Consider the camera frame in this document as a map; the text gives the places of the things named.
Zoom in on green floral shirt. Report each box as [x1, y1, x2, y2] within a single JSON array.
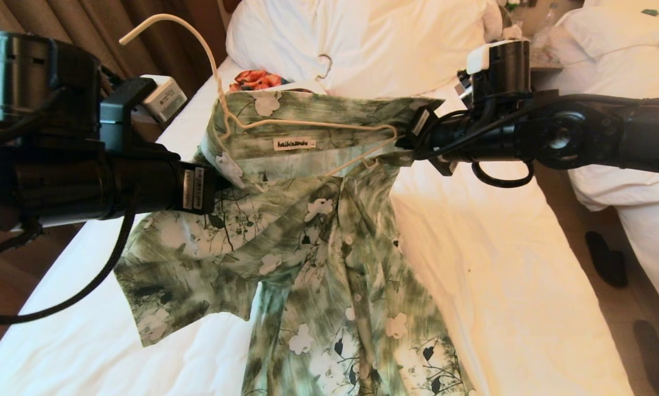
[[114, 91, 476, 396]]

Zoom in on white duvet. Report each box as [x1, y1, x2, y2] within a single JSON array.
[[533, 0, 659, 212]]

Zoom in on white wire hanger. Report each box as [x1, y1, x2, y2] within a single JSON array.
[[119, 14, 399, 193]]

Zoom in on black slipper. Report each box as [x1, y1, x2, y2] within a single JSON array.
[[585, 231, 628, 288]]

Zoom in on white bed mattress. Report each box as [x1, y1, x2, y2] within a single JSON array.
[[616, 198, 659, 336]]

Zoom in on wooden nightstand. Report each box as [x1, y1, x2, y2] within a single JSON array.
[[529, 52, 562, 73]]

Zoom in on wooden headboard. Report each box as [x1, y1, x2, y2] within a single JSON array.
[[219, 0, 243, 28]]

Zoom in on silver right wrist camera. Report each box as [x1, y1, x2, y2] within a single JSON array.
[[455, 70, 474, 105]]

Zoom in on large white pillow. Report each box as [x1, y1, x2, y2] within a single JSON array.
[[226, 0, 501, 100]]

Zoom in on white clip hanger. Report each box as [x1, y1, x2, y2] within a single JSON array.
[[285, 54, 333, 94]]

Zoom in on clear plastic bottle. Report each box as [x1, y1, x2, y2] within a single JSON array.
[[530, 4, 556, 51]]

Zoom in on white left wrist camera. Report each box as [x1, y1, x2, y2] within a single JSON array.
[[137, 74, 188, 123]]

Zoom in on orange floral garment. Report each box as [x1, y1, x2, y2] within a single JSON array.
[[229, 70, 289, 92]]

